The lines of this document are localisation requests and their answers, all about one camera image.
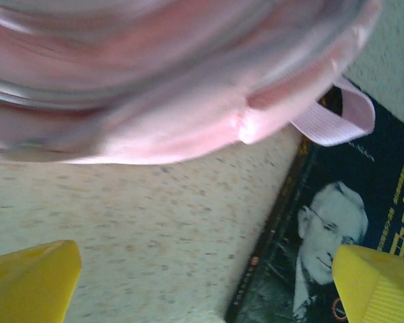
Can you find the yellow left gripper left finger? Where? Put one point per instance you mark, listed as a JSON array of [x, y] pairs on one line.
[[30, 286]]

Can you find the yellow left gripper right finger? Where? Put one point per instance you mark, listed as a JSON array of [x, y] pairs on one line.
[[380, 289]]

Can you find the dark book with portrait cover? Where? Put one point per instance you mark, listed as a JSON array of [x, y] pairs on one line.
[[340, 175]]

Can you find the pink backpack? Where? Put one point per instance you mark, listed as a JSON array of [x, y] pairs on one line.
[[138, 84]]

